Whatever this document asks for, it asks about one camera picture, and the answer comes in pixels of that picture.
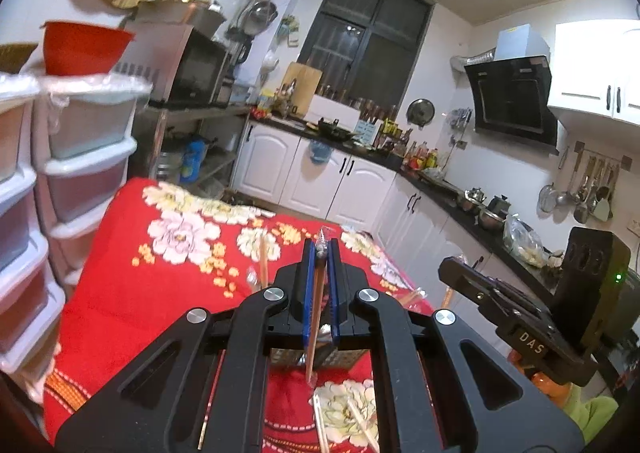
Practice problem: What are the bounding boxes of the hanging metal pot lid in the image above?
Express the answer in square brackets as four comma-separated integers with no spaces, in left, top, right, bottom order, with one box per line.
[406,98,436,129]

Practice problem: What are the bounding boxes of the red plastic basin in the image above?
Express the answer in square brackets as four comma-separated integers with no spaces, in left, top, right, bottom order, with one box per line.
[40,21,134,76]

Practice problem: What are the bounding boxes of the white lower cabinets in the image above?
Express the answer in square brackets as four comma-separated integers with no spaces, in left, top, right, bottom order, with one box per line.
[230,119,551,334]

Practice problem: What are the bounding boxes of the brown perforated utensil holder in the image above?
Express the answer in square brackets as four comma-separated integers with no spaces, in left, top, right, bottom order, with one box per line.
[270,323,367,371]

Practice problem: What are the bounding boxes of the white upper cabinet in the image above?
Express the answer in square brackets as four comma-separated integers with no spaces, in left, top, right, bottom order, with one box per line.
[548,19,639,137]

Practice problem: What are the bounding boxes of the wooden cutting board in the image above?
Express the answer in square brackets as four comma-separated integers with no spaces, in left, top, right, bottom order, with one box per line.
[280,62,322,116]

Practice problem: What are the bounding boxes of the chopstick pair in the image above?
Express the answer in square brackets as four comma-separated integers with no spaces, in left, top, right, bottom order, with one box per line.
[347,398,381,453]
[398,287,454,309]
[246,230,269,293]
[311,393,331,453]
[305,226,331,389]

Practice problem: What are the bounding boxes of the metal shelf rack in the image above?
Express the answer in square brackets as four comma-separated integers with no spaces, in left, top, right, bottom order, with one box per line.
[128,104,250,200]

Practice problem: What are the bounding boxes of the green right sleeve forearm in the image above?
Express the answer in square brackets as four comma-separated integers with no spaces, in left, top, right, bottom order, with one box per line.
[563,385,618,444]

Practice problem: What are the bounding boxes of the red floral tablecloth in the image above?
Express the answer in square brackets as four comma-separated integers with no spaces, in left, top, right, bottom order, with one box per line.
[44,179,413,452]

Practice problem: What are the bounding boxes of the white plastic drawer tower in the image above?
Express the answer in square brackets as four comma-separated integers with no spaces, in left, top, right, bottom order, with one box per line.
[32,74,152,289]
[1,73,65,375]

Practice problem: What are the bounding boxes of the blue canister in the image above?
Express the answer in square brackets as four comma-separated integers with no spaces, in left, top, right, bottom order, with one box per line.
[180,139,207,184]

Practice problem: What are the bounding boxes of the dark kitchen window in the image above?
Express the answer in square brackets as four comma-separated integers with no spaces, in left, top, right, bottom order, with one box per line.
[297,0,433,114]

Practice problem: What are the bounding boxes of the black wok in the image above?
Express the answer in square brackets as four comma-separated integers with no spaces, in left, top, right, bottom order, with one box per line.
[317,117,355,142]

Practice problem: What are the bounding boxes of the black range hood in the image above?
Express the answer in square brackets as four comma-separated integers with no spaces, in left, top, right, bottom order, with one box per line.
[462,24,558,154]

